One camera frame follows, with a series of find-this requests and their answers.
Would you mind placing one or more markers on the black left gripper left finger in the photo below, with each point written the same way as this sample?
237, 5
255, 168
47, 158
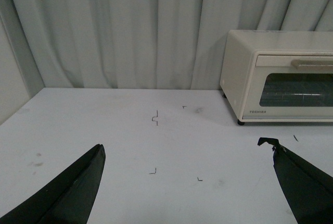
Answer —
68, 198

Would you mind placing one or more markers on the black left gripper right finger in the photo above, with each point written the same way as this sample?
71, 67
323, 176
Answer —
307, 189

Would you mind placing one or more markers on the cream oven door with handle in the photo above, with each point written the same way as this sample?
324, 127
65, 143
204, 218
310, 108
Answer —
290, 88

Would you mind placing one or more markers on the cream Toshiba toaster oven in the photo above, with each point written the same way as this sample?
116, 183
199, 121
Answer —
244, 46

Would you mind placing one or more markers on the white pleated curtain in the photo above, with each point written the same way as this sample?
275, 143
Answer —
134, 44

